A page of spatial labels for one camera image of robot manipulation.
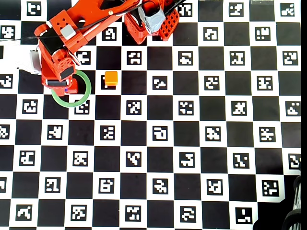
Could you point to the red robot arm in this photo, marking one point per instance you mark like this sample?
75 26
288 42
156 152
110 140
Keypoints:
96 14

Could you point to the black flexible camera stand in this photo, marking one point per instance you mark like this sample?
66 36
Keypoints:
291 220

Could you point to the checkerboard marker mat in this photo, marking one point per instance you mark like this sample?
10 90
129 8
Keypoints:
168 143

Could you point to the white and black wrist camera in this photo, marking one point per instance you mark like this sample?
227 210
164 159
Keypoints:
19 57

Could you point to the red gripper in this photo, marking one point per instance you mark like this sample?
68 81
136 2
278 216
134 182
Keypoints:
57 83

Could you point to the small grey square block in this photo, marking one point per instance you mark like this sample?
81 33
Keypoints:
67 31

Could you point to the red cube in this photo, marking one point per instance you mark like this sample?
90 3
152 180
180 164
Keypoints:
74 87

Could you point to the orange cube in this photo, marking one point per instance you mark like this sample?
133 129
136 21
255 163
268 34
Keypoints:
111 77

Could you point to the clear tape strip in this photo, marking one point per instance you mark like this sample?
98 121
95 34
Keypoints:
261 2

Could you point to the red robot base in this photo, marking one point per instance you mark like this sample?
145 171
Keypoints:
135 31

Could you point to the grey duct tape wrap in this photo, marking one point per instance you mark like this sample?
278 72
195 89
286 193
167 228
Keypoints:
152 21

